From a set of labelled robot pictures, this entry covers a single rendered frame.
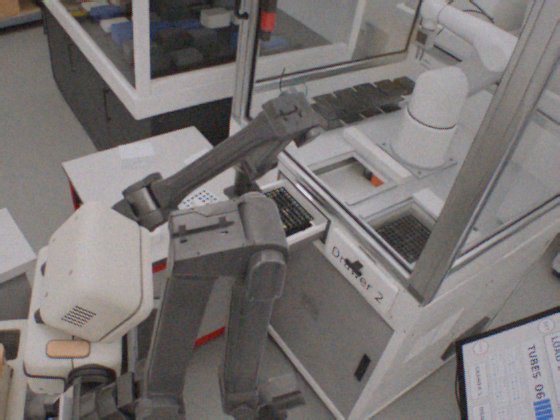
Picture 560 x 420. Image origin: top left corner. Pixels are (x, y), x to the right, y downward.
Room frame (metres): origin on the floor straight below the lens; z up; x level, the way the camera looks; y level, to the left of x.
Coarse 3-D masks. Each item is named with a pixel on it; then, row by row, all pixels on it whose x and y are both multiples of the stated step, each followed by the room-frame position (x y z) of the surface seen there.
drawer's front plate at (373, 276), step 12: (336, 228) 1.15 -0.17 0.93; (336, 240) 1.13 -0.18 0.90; (348, 240) 1.11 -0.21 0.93; (336, 252) 1.12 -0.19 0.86; (348, 252) 1.08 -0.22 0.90; (360, 252) 1.07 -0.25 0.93; (372, 264) 1.03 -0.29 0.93; (372, 276) 1.00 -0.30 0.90; (384, 276) 0.99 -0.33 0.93; (360, 288) 1.02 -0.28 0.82; (372, 288) 0.99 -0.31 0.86; (384, 288) 0.96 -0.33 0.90; (396, 288) 0.95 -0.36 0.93; (372, 300) 0.98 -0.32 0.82; (384, 300) 0.95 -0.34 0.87; (384, 312) 0.94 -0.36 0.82
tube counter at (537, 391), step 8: (536, 384) 0.59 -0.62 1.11; (544, 384) 0.58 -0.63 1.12; (536, 392) 0.57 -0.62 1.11; (544, 392) 0.56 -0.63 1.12; (536, 400) 0.55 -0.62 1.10; (544, 400) 0.54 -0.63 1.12; (536, 408) 0.53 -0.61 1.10; (544, 408) 0.53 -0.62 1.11; (552, 408) 0.52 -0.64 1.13; (536, 416) 0.51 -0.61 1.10; (544, 416) 0.51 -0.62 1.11; (552, 416) 0.50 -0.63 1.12
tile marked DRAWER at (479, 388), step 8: (472, 368) 0.68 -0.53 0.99; (480, 368) 0.67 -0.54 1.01; (472, 376) 0.66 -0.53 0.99; (480, 376) 0.65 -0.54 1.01; (472, 384) 0.64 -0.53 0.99; (480, 384) 0.63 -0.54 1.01; (488, 384) 0.62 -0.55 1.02; (472, 392) 0.62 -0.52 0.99; (480, 392) 0.61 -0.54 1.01; (488, 392) 0.60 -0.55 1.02; (472, 400) 0.59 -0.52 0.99
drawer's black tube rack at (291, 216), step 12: (276, 192) 1.30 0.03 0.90; (288, 192) 1.31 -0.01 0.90; (276, 204) 1.24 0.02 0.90; (288, 204) 1.25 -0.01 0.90; (300, 204) 1.26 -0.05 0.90; (288, 216) 1.19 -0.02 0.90; (300, 216) 1.21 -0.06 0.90; (312, 216) 1.22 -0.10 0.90; (288, 228) 1.14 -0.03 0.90; (300, 228) 1.18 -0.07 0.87
